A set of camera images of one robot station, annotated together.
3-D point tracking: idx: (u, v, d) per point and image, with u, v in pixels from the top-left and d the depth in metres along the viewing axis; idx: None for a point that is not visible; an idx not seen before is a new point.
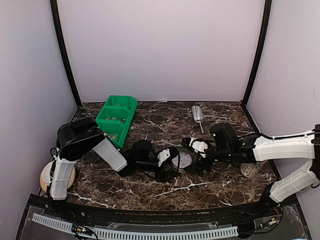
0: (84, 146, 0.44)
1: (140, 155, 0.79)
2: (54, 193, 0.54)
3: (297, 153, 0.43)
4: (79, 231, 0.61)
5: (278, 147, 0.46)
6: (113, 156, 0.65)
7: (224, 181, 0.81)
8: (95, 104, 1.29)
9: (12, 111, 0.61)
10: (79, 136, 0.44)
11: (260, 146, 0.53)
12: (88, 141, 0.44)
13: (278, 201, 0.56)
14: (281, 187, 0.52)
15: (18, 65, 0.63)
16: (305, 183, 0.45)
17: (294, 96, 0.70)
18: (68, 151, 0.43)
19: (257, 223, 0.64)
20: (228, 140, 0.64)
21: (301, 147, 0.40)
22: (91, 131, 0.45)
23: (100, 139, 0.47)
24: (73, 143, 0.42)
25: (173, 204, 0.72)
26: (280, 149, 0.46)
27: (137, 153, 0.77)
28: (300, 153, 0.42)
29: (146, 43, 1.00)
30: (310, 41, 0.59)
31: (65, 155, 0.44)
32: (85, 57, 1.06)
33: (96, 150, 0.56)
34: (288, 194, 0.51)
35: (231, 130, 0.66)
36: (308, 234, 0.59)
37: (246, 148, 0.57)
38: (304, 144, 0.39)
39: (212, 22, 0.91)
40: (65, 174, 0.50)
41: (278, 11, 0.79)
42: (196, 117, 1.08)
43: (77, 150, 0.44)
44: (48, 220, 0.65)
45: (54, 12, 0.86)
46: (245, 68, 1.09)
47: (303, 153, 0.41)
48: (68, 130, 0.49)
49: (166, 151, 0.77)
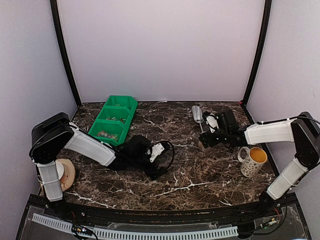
0: (52, 148, 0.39)
1: (137, 151, 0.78)
2: (50, 194, 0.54)
3: (280, 135, 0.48)
4: (79, 231, 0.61)
5: (266, 129, 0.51)
6: (98, 152, 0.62)
7: (224, 181, 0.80)
8: (95, 104, 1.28)
9: (12, 111, 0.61)
10: (44, 137, 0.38)
11: (250, 129, 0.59)
12: (54, 142, 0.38)
13: (276, 198, 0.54)
14: (276, 183, 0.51)
15: (18, 66, 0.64)
16: (296, 174, 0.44)
17: (293, 97, 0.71)
18: (38, 156, 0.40)
19: (257, 223, 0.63)
20: (227, 123, 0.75)
21: (284, 128, 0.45)
22: (57, 129, 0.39)
23: (70, 136, 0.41)
24: (36, 147, 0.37)
25: (173, 204, 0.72)
26: (267, 132, 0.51)
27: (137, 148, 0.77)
28: (281, 135, 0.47)
29: (146, 42, 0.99)
30: (309, 41, 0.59)
31: (38, 158, 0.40)
32: (85, 57, 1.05)
33: (73, 148, 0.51)
34: (285, 189, 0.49)
35: (232, 116, 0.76)
36: (308, 234, 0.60)
37: (239, 132, 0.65)
38: (285, 126, 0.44)
39: (212, 22, 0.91)
40: (50, 175, 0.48)
41: (278, 12, 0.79)
42: (196, 117, 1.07)
43: (46, 152, 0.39)
44: (48, 220, 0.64)
45: (54, 13, 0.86)
46: (245, 68, 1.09)
47: (283, 135, 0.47)
48: (38, 131, 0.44)
49: (159, 146, 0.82)
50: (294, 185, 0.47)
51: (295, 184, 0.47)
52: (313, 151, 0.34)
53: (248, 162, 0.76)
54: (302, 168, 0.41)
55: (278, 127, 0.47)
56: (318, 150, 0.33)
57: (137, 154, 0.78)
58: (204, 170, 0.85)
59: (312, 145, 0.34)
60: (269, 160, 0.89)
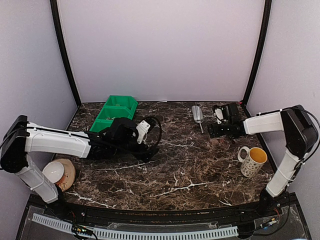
0: (18, 153, 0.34)
1: (121, 137, 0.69)
2: (45, 196, 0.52)
3: (272, 125, 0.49)
4: (79, 231, 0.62)
5: (262, 118, 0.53)
6: (67, 146, 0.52)
7: (224, 181, 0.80)
8: (95, 104, 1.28)
9: (12, 111, 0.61)
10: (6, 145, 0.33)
11: (249, 119, 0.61)
12: (18, 149, 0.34)
13: (274, 196, 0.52)
14: (275, 179, 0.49)
15: (18, 65, 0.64)
16: (290, 166, 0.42)
17: (293, 97, 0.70)
18: (8, 168, 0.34)
19: (257, 223, 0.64)
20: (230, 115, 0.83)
21: (276, 117, 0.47)
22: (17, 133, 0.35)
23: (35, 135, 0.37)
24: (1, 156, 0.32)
25: (173, 204, 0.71)
26: (262, 122, 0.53)
27: (120, 134, 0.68)
28: (274, 125, 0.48)
29: (146, 42, 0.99)
30: (309, 41, 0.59)
31: (10, 169, 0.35)
32: (85, 56, 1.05)
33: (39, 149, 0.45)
34: (282, 185, 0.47)
35: (236, 109, 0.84)
36: (308, 234, 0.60)
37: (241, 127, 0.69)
38: (277, 114, 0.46)
39: (212, 22, 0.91)
40: (35, 180, 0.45)
41: (278, 11, 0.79)
42: (196, 117, 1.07)
43: (14, 160, 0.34)
44: (48, 220, 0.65)
45: (54, 13, 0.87)
46: (246, 68, 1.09)
47: (276, 125, 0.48)
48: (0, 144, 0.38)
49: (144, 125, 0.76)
50: (290, 180, 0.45)
51: (292, 179, 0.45)
52: (300, 139, 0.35)
53: (248, 162, 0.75)
54: (294, 158, 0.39)
55: (271, 117, 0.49)
56: (305, 138, 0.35)
57: (121, 140, 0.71)
58: (204, 170, 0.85)
59: (300, 134, 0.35)
60: (269, 160, 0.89)
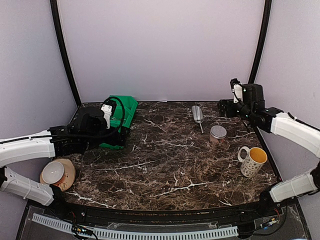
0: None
1: (89, 126, 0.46)
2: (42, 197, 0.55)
3: (305, 143, 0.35)
4: (79, 231, 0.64)
5: (295, 129, 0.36)
6: (34, 151, 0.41)
7: (224, 181, 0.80)
8: (95, 104, 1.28)
9: (12, 111, 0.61)
10: None
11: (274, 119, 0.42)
12: None
13: (275, 200, 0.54)
14: (281, 187, 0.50)
15: (18, 66, 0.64)
16: (304, 188, 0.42)
17: (293, 97, 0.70)
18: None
19: (257, 223, 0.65)
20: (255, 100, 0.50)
21: (313, 140, 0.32)
22: None
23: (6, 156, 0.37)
24: None
25: (173, 204, 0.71)
26: (292, 133, 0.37)
27: (88, 122, 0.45)
28: (308, 144, 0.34)
29: (146, 42, 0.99)
30: (309, 41, 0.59)
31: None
32: (85, 57, 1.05)
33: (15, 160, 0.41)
34: (286, 195, 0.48)
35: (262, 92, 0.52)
36: (308, 234, 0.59)
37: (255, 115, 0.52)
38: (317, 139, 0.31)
39: (212, 22, 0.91)
40: (21, 190, 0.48)
41: (278, 11, 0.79)
42: (196, 117, 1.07)
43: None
44: (48, 220, 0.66)
45: (54, 13, 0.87)
46: (246, 68, 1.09)
47: (310, 146, 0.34)
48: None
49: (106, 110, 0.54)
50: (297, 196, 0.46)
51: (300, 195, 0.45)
52: None
53: (248, 163, 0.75)
54: (313, 187, 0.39)
55: (305, 134, 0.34)
56: None
57: (88, 131, 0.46)
58: (204, 170, 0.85)
59: None
60: (269, 160, 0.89)
